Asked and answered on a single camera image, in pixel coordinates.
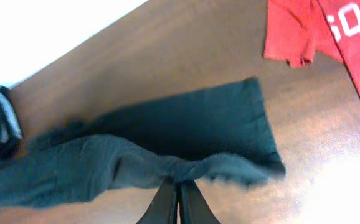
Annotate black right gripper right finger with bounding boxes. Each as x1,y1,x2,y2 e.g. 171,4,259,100
178,181,220,224

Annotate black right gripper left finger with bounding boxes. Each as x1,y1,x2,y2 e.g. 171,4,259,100
137,178,178,224

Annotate dark green t-shirt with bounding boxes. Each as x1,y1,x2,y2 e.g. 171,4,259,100
0,78,286,209

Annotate red soccer t-shirt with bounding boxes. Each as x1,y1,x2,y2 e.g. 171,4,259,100
263,0,360,97

